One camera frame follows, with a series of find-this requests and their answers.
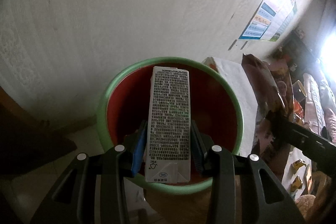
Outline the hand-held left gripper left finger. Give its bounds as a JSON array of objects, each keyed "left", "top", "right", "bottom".
[{"left": 30, "top": 120, "right": 149, "bottom": 224}]

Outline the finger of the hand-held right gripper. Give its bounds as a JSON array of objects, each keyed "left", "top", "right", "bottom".
[{"left": 268, "top": 112, "right": 336, "bottom": 169}]

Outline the blue wall poster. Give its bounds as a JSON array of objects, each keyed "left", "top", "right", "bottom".
[{"left": 238, "top": 0, "right": 293, "bottom": 40}]

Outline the pink quilt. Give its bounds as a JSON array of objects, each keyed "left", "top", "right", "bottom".
[{"left": 303, "top": 72, "right": 336, "bottom": 143}]

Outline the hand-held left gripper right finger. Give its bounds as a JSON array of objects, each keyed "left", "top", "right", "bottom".
[{"left": 190, "top": 119, "right": 306, "bottom": 224}]

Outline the white pink wall poster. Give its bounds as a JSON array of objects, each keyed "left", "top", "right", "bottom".
[{"left": 265, "top": 0, "right": 296, "bottom": 41}]

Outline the dark brown furniture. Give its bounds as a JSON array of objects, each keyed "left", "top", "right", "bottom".
[{"left": 0, "top": 88, "right": 78, "bottom": 180}]

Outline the pink plastic wrapper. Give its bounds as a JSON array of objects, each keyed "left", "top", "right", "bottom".
[{"left": 241, "top": 53, "right": 294, "bottom": 169}]

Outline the yellow snack wrapper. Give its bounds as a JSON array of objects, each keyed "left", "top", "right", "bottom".
[
  {"left": 293, "top": 158, "right": 306, "bottom": 170},
  {"left": 290, "top": 175, "right": 302, "bottom": 193}
]

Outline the orange snack wrapper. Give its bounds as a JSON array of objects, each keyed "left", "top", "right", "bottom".
[{"left": 293, "top": 99, "right": 305, "bottom": 119}]

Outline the white milk carton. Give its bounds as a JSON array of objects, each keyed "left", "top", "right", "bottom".
[{"left": 145, "top": 66, "right": 191, "bottom": 184}]

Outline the green wall poster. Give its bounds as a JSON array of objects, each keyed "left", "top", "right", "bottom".
[{"left": 269, "top": 2, "right": 298, "bottom": 42}]

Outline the window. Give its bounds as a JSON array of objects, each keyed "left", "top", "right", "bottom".
[{"left": 319, "top": 30, "right": 336, "bottom": 69}]

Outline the green bin red inside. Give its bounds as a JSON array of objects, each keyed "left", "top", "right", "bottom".
[{"left": 97, "top": 56, "right": 244, "bottom": 195}]

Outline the dark blue mug yellow inside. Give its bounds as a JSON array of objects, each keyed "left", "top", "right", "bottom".
[{"left": 291, "top": 80, "right": 307, "bottom": 98}]

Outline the dark shelf unit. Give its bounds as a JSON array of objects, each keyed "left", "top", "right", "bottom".
[{"left": 287, "top": 28, "right": 319, "bottom": 67}]

